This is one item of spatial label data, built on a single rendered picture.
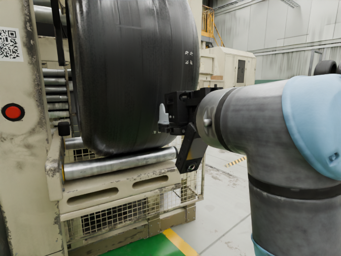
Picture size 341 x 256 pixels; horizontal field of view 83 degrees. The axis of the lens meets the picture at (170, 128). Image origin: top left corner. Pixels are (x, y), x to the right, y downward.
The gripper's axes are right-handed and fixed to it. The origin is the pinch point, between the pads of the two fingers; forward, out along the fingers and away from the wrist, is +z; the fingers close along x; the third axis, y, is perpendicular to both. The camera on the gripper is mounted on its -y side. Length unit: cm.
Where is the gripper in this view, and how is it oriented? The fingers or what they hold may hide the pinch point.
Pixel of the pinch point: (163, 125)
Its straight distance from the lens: 48.6
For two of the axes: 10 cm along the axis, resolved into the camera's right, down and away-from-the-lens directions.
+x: -8.9, 1.0, -4.5
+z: -4.6, -0.7, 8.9
